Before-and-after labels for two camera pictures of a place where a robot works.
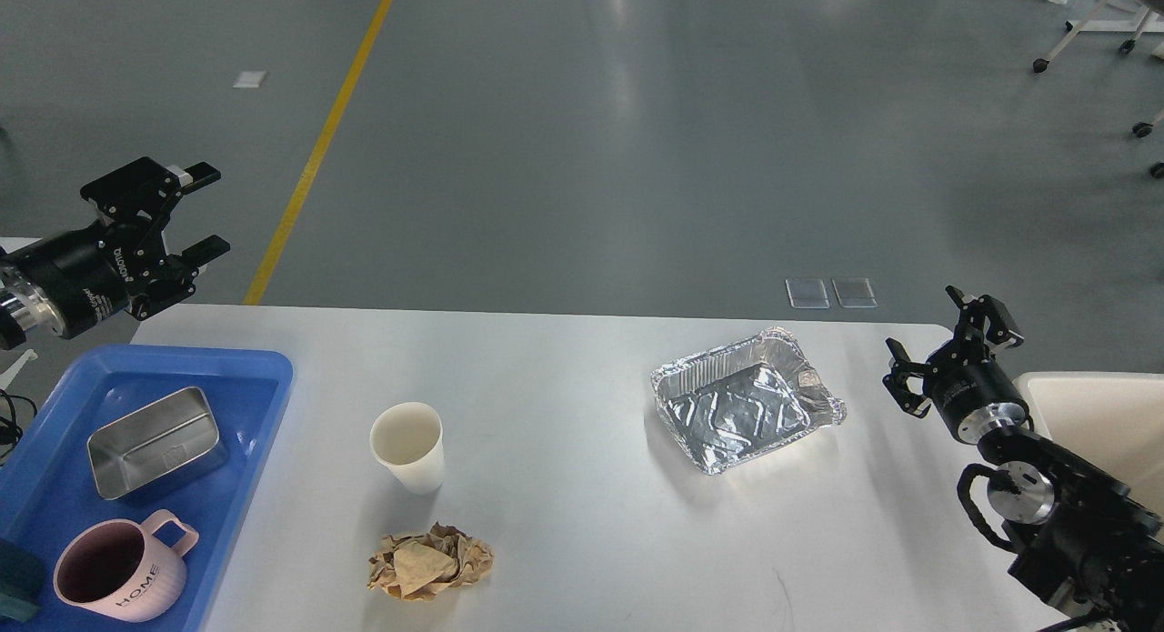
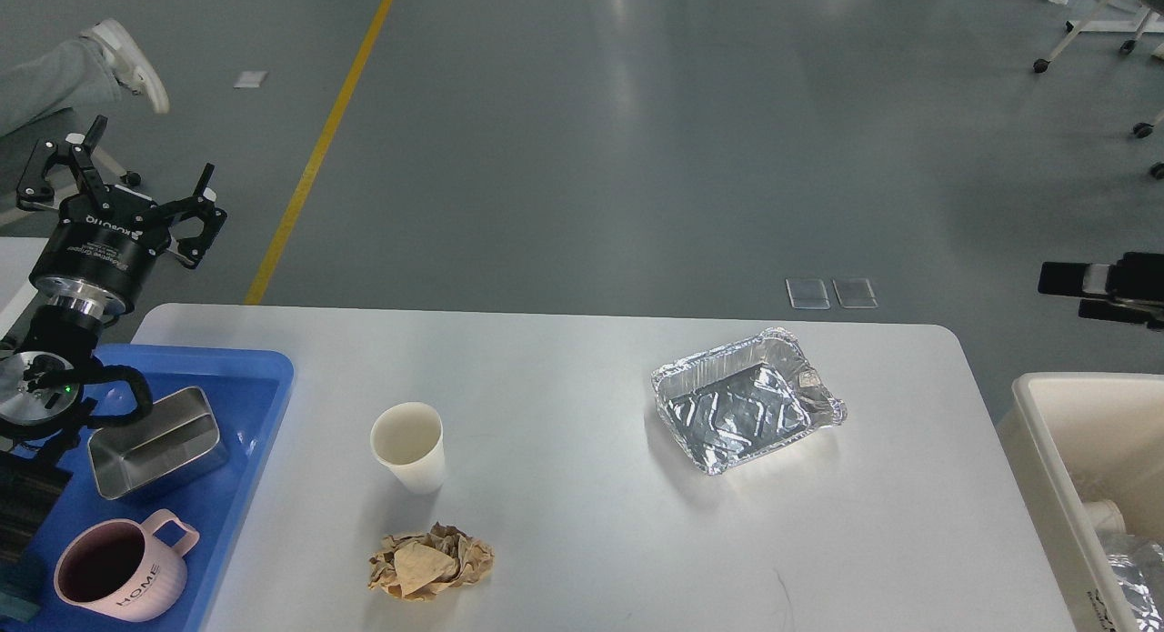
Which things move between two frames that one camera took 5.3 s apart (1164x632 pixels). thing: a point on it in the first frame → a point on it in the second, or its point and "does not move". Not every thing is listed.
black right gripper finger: [901, 368] → [1108, 310]
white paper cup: [408, 437] does not move
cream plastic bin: [1112, 421] does not move
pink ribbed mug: [120, 570] does not move
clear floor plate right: [855, 293] does not move
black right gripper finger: [1003, 332] → [1074, 278]
